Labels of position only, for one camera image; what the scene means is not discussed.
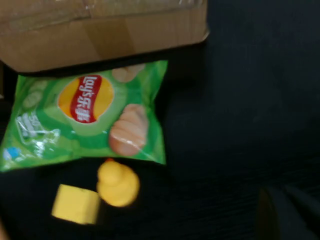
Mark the cardboard box with white label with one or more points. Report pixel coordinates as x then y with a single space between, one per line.
75 37

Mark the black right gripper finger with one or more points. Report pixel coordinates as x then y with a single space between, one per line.
295 220

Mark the yellow rubber duck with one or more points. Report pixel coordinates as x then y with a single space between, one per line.
117 185

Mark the green Lay's chips bag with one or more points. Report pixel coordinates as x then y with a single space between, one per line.
87 112

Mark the yellow foam cube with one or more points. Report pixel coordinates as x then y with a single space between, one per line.
75 205

